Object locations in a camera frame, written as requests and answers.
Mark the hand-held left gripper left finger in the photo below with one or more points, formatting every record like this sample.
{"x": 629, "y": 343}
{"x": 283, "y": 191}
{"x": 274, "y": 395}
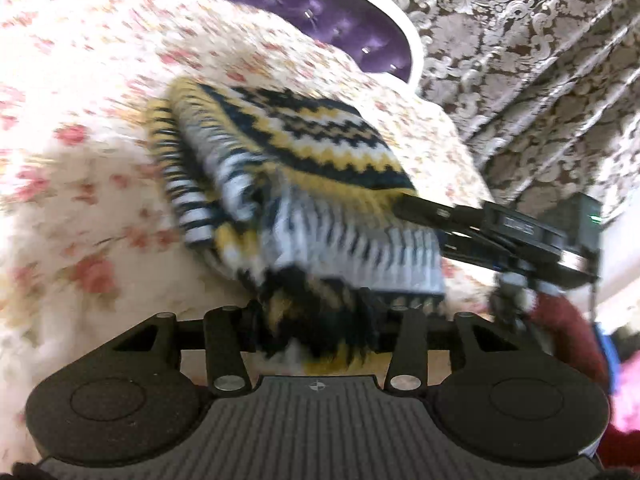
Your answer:
{"x": 225, "y": 332}

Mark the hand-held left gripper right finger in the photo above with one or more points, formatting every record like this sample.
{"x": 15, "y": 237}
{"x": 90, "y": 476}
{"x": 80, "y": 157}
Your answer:
{"x": 410, "y": 332}

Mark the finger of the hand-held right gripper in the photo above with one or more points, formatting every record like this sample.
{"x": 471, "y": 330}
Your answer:
{"x": 480, "y": 247}
{"x": 440, "y": 215}

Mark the yellow navy white knit sweater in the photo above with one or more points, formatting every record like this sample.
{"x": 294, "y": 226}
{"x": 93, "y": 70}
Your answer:
{"x": 310, "y": 160}

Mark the person's right forearm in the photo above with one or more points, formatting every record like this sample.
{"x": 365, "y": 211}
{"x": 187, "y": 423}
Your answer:
{"x": 570, "y": 335}

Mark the brown silver damask curtain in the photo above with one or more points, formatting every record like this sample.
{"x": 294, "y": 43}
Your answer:
{"x": 525, "y": 60}

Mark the pink cloth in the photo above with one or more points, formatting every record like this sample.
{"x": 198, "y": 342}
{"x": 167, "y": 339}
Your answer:
{"x": 625, "y": 395}

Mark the floral bedspread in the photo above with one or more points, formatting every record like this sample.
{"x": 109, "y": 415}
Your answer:
{"x": 90, "y": 125}

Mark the purple tufted headboard white frame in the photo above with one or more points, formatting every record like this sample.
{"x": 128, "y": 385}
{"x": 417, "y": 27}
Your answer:
{"x": 325, "y": 15}

